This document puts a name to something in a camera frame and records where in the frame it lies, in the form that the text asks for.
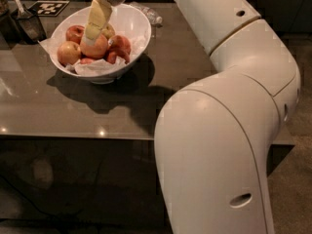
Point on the black scoop with white handle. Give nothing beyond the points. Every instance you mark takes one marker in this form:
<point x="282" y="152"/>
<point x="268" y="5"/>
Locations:
<point x="29" y="24"/>

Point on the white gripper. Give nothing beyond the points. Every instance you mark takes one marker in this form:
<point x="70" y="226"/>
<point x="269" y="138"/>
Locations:
<point x="97" y="19"/>

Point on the black white marker tag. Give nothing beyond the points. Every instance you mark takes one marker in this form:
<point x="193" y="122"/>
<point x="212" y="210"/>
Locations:
<point x="48" y="8"/>

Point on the dark red apple back left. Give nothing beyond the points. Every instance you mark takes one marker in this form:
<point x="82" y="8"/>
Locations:
<point x="74" y="33"/>

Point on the yellow-red apple left front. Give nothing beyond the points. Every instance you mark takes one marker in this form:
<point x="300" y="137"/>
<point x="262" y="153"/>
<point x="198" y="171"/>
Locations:
<point x="68" y="53"/>

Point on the large central orange apple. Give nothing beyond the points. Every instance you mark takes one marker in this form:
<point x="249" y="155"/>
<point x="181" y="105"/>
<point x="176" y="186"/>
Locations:
<point x="94" y="49"/>

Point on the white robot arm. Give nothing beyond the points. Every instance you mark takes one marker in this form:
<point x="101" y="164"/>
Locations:
<point x="212" y="137"/>

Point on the red apple with sticker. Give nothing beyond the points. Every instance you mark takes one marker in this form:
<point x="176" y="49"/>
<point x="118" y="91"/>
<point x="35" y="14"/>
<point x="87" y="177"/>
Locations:
<point x="119" y="42"/>

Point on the white bowl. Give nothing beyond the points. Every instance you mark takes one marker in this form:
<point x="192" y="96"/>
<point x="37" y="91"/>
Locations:
<point x="136" y="26"/>

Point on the clear plastic water bottle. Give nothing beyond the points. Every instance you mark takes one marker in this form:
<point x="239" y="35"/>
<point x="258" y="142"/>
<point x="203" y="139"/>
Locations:
<point x="153" y="17"/>

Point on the green-yellow apple back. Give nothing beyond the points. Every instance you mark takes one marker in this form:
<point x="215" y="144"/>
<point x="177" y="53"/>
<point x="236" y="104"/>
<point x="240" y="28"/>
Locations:
<point x="109" y="31"/>

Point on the dark container left edge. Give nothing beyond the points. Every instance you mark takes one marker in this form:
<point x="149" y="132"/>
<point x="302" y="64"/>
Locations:
<point x="8" y="31"/>

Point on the small red apple front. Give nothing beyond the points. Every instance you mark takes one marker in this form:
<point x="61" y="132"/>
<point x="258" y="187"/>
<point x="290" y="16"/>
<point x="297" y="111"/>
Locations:
<point x="86" y="60"/>

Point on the red apple front right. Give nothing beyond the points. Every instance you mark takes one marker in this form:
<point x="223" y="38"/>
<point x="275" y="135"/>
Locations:
<point x="117" y="53"/>

